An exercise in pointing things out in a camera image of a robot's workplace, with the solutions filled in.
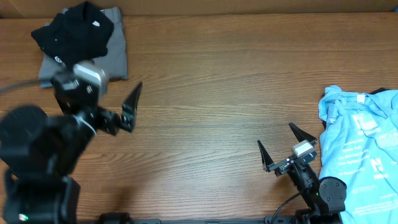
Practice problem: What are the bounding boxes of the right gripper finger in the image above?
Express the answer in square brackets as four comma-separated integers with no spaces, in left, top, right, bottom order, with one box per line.
[257,140,275,172]
[289,123,317,146]

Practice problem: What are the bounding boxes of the black t-shirt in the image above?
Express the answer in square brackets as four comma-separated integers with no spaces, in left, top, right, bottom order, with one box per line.
[31,1,114,67]

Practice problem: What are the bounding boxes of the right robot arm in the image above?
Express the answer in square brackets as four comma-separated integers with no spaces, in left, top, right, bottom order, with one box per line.
[257,123,347,224]

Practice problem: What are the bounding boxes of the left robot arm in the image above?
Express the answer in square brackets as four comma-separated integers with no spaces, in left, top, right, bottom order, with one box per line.
[1,74,142,223]

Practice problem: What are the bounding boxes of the folded light blue garment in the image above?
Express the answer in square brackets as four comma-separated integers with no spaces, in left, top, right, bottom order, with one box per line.
[40,81,52,88]

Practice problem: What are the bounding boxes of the folded grey shorts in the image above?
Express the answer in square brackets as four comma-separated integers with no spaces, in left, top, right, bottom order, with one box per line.
[39,7,128,81]

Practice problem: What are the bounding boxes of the light blue t-shirt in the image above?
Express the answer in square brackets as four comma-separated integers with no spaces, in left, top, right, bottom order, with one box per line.
[318,85,397,223]

